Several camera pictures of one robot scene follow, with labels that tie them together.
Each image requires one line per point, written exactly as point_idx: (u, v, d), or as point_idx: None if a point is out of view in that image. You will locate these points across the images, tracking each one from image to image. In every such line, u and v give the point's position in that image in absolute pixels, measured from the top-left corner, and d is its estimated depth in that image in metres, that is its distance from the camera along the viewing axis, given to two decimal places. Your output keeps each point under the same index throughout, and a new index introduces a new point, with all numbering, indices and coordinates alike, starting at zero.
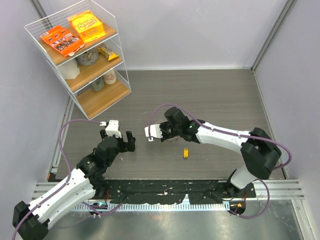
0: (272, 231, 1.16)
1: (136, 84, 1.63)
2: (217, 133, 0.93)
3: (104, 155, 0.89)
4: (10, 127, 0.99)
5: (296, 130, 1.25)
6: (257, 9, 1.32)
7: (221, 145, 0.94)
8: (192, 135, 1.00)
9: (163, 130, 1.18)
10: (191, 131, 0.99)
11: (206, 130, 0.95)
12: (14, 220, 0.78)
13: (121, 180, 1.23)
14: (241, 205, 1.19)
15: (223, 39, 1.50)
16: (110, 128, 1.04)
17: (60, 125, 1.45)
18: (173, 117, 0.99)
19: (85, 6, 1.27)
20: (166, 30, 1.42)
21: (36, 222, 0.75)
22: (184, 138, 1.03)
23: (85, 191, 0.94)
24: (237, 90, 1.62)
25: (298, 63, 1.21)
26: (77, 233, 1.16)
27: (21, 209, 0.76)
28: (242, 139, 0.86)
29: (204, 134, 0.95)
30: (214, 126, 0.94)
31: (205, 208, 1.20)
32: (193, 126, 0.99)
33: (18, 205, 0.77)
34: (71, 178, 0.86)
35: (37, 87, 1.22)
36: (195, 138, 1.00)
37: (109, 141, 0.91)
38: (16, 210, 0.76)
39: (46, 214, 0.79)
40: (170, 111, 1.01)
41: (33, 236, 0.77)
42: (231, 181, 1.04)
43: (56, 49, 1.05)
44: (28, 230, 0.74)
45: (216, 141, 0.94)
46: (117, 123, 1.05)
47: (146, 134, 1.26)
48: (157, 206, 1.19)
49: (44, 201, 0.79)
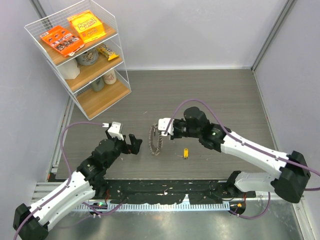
0: (272, 231, 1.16)
1: (136, 84, 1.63)
2: (247, 148, 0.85)
3: (102, 158, 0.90)
4: (10, 127, 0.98)
5: (296, 130, 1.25)
6: (257, 9, 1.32)
7: (249, 160, 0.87)
8: (214, 143, 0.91)
9: (176, 128, 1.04)
10: (215, 139, 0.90)
11: (235, 142, 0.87)
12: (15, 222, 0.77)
13: (121, 180, 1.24)
14: (241, 205, 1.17)
15: (223, 39, 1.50)
16: (111, 130, 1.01)
17: (60, 125, 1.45)
18: (197, 121, 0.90)
19: (85, 6, 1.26)
20: (166, 30, 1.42)
21: (37, 224, 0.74)
22: (204, 145, 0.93)
23: (84, 192, 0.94)
24: (237, 90, 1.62)
25: (298, 63, 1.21)
26: (77, 233, 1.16)
27: (22, 212, 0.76)
28: (281, 162, 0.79)
29: (232, 147, 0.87)
30: (244, 140, 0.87)
31: (205, 208, 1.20)
32: (217, 134, 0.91)
33: (19, 208, 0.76)
34: (72, 181, 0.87)
35: (37, 87, 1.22)
36: (217, 146, 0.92)
37: (106, 144, 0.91)
38: (16, 212, 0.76)
39: (47, 216, 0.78)
40: (191, 112, 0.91)
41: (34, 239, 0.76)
42: (236, 183, 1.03)
43: (56, 49, 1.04)
44: (29, 232, 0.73)
45: (245, 157, 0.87)
46: (119, 126, 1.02)
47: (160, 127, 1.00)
48: (157, 206, 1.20)
49: (44, 203, 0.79)
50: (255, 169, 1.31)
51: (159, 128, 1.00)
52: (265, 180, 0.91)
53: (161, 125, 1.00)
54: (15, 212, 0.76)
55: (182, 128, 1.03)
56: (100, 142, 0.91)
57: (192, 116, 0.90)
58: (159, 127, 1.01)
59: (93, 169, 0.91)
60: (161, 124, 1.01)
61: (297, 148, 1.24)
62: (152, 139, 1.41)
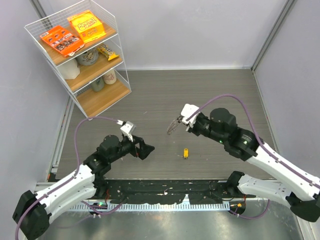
0: (272, 231, 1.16)
1: (136, 84, 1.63)
2: (281, 166, 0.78)
3: (107, 153, 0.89)
4: (10, 127, 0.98)
5: (296, 130, 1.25)
6: (257, 9, 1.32)
7: (276, 176, 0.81)
8: (243, 150, 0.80)
9: (199, 124, 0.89)
10: (244, 146, 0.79)
11: (268, 157, 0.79)
12: (16, 211, 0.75)
13: (121, 180, 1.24)
14: (241, 205, 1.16)
15: (223, 39, 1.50)
16: (123, 129, 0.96)
17: (60, 125, 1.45)
18: (225, 125, 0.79)
19: (85, 6, 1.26)
20: (166, 30, 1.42)
21: (43, 212, 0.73)
22: (231, 153, 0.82)
23: (86, 189, 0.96)
24: (237, 91, 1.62)
25: (298, 63, 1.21)
26: (77, 233, 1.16)
27: (27, 198, 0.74)
28: (315, 189, 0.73)
29: (265, 162, 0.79)
30: (280, 157, 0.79)
31: (205, 208, 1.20)
32: (247, 142, 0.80)
33: (25, 194, 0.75)
34: (79, 173, 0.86)
35: (37, 87, 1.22)
36: (245, 155, 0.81)
37: (111, 140, 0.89)
38: (21, 199, 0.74)
39: (52, 204, 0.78)
40: (219, 112, 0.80)
41: (36, 229, 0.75)
42: (239, 187, 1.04)
43: (56, 49, 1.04)
44: (35, 219, 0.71)
45: (274, 173, 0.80)
46: (132, 126, 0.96)
47: (184, 113, 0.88)
48: (157, 206, 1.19)
49: (51, 191, 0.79)
50: (255, 169, 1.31)
51: (182, 113, 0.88)
52: (277, 192, 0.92)
53: (185, 110, 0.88)
54: (20, 199, 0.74)
55: (204, 125, 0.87)
56: (106, 137, 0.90)
57: (221, 120, 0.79)
58: (182, 112, 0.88)
59: (98, 164, 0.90)
60: (186, 110, 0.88)
61: (297, 148, 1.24)
62: (152, 139, 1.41)
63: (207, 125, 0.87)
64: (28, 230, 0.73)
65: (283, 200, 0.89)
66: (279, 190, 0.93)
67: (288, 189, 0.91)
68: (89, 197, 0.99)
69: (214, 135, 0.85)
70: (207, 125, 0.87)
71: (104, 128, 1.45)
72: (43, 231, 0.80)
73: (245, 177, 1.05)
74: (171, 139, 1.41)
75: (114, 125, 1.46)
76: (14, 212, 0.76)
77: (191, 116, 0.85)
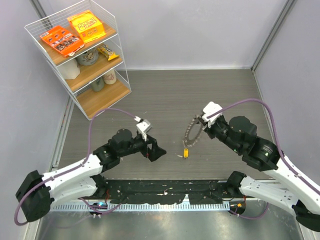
0: (272, 231, 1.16)
1: (136, 84, 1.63)
2: (300, 181, 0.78)
3: (118, 147, 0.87)
4: (10, 126, 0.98)
5: (296, 130, 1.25)
6: (257, 9, 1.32)
7: (292, 190, 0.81)
8: (262, 162, 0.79)
9: (216, 128, 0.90)
10: (264, 158, 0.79)
11: (288, 171, 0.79)
12: (20, 189, 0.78)
13: (121, 180, 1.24)
14: (241, 205, 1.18)
15: (223, 39, 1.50)
16: (138, 126, 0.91)
17: (60, 125, 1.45)
18: (246, 135, 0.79)
19: (85, 6, 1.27)
20: (166, 30, 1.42)
21: (46, 194, 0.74)
22: (250, 164, 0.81)
23: (88, 185, 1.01)
24: (237, 91, 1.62)
25: (298, 63, 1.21)
26: (77, 233, 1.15)
27: (33, 178, 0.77)
28: None
29: (284, 176, 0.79)
30: (300, 172, 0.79)
31: (205, 208, 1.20)
32: (267, 153, 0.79)
33: (31, 174, 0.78)
34: (87, 162, 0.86)
35: (37, 87, 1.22)
36: (264, 166, 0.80)
37: (124, 134, 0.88)
38: (27, 178, 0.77)
39: (56, 189, 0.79)
40: (239, 121, 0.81)
41: (36, 212, 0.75)
42: (241, 189, 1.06)
43: (56, 49, 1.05)
44: (37, 200, 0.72)
45: (292, 188, 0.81)
46: (148, 126, 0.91)
47: (205, 111, 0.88)
48: (157, 206, 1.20)
49: (58, 175, 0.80)
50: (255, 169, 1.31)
51: (204, 110, 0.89)
52: (283, 199, 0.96)
53: (207, 109, 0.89)
54: (27, 177, 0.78)
55: (222, 130, 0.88)
56: (119, 130, 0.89)
57: (242, 130, 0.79)
58: (204, 109, 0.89)
59: (107, 156, 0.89)
60: (208, 108, 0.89)
61: (297, 148, 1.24)
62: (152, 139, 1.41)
63: (225, 130, 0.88)
64: (28, 212, 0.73)
65: (289, 208, 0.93)
66: (285, 197, 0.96)
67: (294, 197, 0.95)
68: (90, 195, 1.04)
69: (230, 142, 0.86)
70: (225, 130, 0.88)
71: (104, 128, 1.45)
72: (43, 214, 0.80)
73: (248, 180, 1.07)
74: (171, 139, 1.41)
75: (114, 125, 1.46)
76: (18, 190, 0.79)
77: (212, 115, 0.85)
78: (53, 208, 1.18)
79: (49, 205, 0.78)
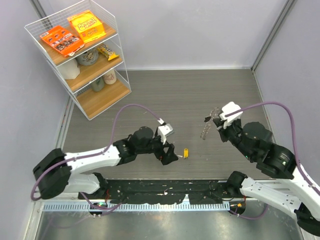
0: (272, 231, 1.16)
1: (136, 84, 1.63)
2: (312, 191, 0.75)
3: (137, 143, 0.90)
4: (10, 127, 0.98)
5: (296, 130, 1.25)
6: (257, 9, 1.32)
7: (303, 199, 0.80)
8: (278, 169, 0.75)
9: (231, 132, 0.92)
10: (280, 165, 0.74)
11: (303, 180, 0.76)
12: (40, 164, 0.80)
13: (121, 180, 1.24)
14: (241, 205, 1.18)
15: (223, 39, 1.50)
16: (161, 129, 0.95)
17: (60, 125, 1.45)
18: (261, 141, 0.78)
19: (85, 6, 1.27)
20: (166, 30, 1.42)
21: (67, 172, 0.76)
22: (266, 172, 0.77)
23: (94, 182, 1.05)
24: (237, 91, 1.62)
25: (298, 63, 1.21)
26: (77, 233, 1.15)
27: (57, 155, 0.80)
28: None
29: (298, 186, 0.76)
30: (313, 182, 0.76)
31: (205, 208, 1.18)
32: (283, 161, 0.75)
33: (56, 150, 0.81)
34: (107, 151, 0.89)
35: (37, 87, 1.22)
36: (280, 174, 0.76)
37: (146, 131, 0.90)
38: (51, 153, 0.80)
39: (77, 170, 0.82)
40: (253, 127, 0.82)
41: (52, 189, 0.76)
42: (242, 191, 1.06)
43: (56, 49, 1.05)
44: (58, 177, 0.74)
45: (303, 197, 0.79)
46: (170, 131, 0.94)
47: (225, 110, 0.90)
48: (157, 206, 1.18)
49: (79, 157, 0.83)
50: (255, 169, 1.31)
51: (223, 107, 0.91)
52: (285, 203, 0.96)
53: (227, 107, 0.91)
54: (51, 152, 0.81)
55: (236, 135, 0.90)
56: (141, 127, 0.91)
57: (257, 136, 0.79)
58: (224, 108, 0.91)
59: (126, 151, 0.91)
60: (228, 107, 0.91)
61: (297, 148, 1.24)
62: None
63: (239, 135, 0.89)
64: (45, 187, 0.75)
65: (291, 212, 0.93)
66: (287, 201, 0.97)
67: (295, 202, 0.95)
68: (91, 193, 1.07)
69: (243, 147, 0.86)
70: (239, 135, 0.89)
71: (104, 128, 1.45)
72: (58, 193, 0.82)
73: (248, 182, 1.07)
74: (171, 139, 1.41)
75: (114, 125, 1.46)
76: (38, 165, 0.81)
77: (231, 114, 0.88)
78: (53, 209, 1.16)
79: (66, 184, 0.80)
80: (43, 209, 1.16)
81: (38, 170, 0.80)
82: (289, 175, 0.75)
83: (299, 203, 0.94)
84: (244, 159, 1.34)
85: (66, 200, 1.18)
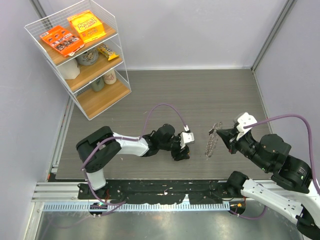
0: (271, 231, 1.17)
1: (135, 84, 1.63)
2: None
3: (160, 137, 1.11)
4: (10, 127, 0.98)
5: (297, 129, 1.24)
6: (258, 9, 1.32)
7: (310, 209, 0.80)
8: (295, 183, 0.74)
9: (243, 144, 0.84)
10: (297, 179, 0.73)
11: (316, 194, 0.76)
12: (87, 137, 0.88)
13: (121, 180, 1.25)
14: (241, 205, 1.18)
15: (224, 39, 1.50)
16: (184, 136, 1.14)
17: (60, 125, 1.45)
18: (279, 155, 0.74)
19: (85, 6, 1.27)
20: (166, 30, 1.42)
21: (119, 146, 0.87)
22: (283, 185, 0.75)
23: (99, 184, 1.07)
24: (237, 91, 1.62)
25: (298, 63, 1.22)
26: (77, 233, 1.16)
27: (106, 132, 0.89)
28: None
29: (312, 199, 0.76)
30: None
31: (205, 208, 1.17)
32: (301, 175, 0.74)
33: (106, 128, 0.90)
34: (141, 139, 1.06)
35: (38, 87, 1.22)
36: (296, 188, 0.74)
37: (168, 128, 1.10)
38: (103, 130, 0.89)
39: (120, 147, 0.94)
40: (270, 140, 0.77)
41: (99, 162, 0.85)
42: (242, 192, 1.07)
43: (56, 49, 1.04)
44: (115, 149, 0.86)
45: (311, 208, 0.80)
46: (190, 140, 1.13)
47: (242, 120, 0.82)
48: (157, 205, 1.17)
49: (124, 138, 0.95)
50: (255, 169, 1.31)
51: (239, 119, 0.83)
52: (286, 208, 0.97)
53: (243, 119, 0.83)
54: (100, 129, 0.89)
55: (250, 146, 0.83)
56: (164, 125, 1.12)
57: (275, 150, 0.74)
58: (240, 118, 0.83)
59: (150, 145, 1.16)
60: (244, 117, 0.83)
61: (298, 148, 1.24)
62: None
63: (254, 147, 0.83)
64: (96, 158, 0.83)
65: (292, 217, 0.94)
66: (288, 206, 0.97)
67: (298, 207, 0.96)
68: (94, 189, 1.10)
69: (259, 160, 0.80)
70: (253, 146, 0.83)
71: None
72: (99, 168, 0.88)
73: (250, 184, 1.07)
74: None
75: (113, 125, 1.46)
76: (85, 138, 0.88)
77: (248, 127, 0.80)
78: (53, 209, 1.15)
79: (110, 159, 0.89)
80: (43, 209, 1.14)
81: (85, 143, 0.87)
82: (305, 188, 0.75)
83: (301, 209, 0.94)
84: (244, 159, 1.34)
85: (65, 200, 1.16)
